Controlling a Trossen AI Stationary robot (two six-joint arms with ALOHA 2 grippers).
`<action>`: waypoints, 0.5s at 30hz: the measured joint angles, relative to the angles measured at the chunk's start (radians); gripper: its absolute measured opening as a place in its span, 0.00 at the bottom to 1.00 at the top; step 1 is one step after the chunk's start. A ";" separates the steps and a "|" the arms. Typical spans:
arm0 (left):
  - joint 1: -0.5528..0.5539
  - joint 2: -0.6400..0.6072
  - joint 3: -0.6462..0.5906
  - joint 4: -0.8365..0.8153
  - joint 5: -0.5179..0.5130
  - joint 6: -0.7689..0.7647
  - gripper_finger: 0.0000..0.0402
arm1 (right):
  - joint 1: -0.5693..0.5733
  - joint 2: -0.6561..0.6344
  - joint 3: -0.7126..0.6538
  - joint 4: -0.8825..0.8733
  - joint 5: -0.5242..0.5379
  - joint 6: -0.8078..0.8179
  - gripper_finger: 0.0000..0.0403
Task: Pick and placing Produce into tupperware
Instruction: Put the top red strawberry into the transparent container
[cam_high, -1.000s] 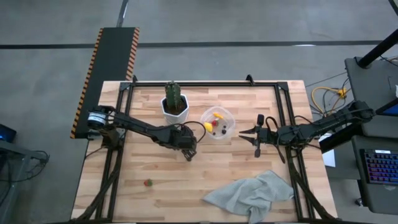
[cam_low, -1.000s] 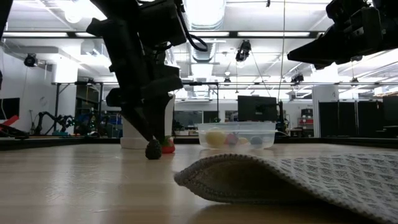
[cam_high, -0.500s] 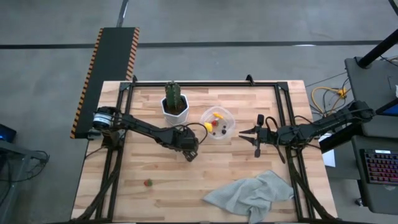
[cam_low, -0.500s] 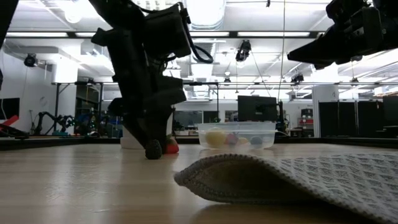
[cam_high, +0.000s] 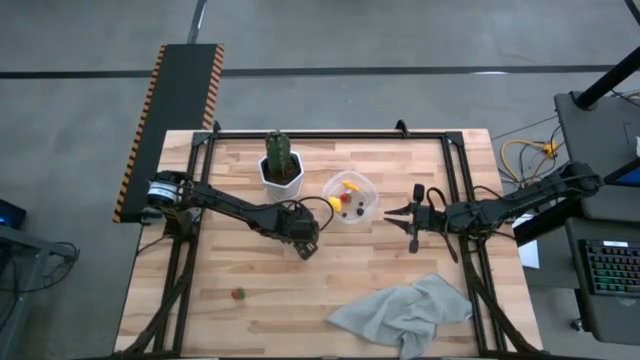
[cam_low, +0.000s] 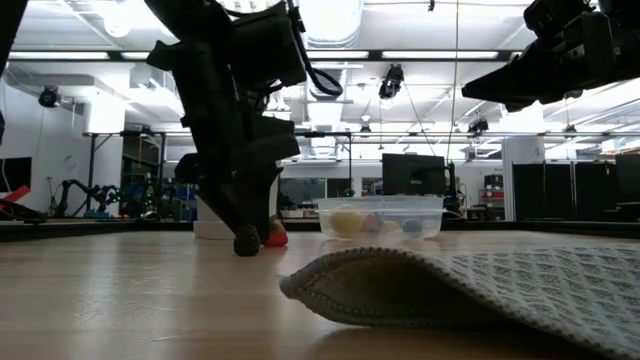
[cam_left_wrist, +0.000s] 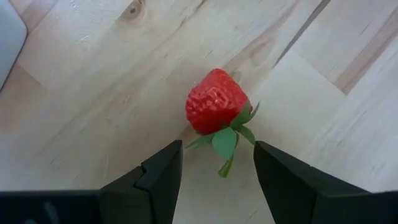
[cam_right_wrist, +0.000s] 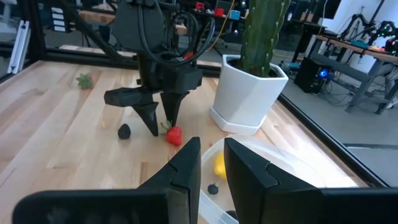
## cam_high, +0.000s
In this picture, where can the grey desk with tablet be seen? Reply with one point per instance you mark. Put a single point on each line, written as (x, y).
(595, 135)

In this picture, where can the clear plastic tupperware container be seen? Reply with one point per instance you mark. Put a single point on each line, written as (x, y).
(370, 217)

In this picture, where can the grey desk with keyboard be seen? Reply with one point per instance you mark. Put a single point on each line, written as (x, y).
(605, 320)

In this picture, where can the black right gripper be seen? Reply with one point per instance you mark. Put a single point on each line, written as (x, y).
(430, 217)

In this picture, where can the black aluminium table frame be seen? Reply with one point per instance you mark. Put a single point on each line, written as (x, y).
(325, 135)

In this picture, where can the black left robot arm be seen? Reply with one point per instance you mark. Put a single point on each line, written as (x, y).
(225, 202)

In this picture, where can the small yellow banana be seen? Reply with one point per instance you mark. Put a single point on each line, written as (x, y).
(351, 186)

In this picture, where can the green cactus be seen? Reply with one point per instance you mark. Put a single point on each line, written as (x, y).
(278, 155)

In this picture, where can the black hazard-striped floor mat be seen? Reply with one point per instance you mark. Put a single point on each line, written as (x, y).
(180, 85)

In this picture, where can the grey metal stand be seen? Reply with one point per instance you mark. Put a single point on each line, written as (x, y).
(30, 245)

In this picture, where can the grey waffle cloth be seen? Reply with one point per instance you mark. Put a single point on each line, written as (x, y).
(415, 315)

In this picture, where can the black desk post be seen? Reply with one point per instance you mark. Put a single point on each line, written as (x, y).
(605, 80)

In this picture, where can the white hexagonal plant pot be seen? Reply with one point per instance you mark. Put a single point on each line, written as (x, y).
(290, 190)

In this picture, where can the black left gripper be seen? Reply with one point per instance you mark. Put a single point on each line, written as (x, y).
(302, 230)

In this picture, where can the black tablet blue screen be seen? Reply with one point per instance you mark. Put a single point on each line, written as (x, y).
(630, 177)

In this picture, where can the yellow lemon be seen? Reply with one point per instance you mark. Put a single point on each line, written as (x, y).
(335, 204)

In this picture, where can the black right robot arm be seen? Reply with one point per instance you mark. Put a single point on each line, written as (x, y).
(525, 197)

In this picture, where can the black device blue light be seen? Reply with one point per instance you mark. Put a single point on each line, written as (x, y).
(10, 215)

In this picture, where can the black desk beam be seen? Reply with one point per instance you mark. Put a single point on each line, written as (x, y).
(550, 225)

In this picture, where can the black backlit keyboard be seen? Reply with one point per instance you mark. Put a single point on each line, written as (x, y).
(612, 267)

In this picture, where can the white paper sheet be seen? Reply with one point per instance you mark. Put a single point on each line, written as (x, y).
(529, 255)

